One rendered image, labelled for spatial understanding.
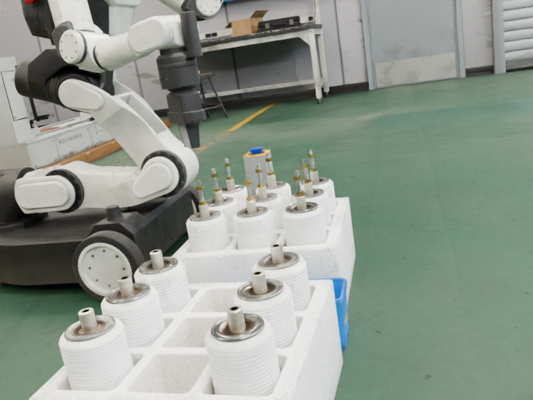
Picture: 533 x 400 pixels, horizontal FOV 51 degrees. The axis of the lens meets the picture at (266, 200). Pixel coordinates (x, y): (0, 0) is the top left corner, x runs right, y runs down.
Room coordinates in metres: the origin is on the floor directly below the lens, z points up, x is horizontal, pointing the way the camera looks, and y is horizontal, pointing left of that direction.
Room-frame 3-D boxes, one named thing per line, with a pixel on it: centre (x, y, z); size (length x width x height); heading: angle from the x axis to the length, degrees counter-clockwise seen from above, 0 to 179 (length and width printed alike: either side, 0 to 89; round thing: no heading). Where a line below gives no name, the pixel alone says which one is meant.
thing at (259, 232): (1.27, 0.04, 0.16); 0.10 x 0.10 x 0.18
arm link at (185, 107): (1.30, 0.15, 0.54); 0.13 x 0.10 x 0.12; 30
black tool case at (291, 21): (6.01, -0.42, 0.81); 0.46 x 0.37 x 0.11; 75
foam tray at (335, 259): (1.38, 0.01, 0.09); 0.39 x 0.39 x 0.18; 75
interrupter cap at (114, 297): (0.89, 0.26, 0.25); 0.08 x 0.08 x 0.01
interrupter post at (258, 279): (0.82, 0.03, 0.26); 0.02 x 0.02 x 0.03
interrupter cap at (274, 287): (0.82, 0.03, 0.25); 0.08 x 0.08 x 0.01
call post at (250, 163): (1.68, 0.01, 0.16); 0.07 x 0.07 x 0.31; 75
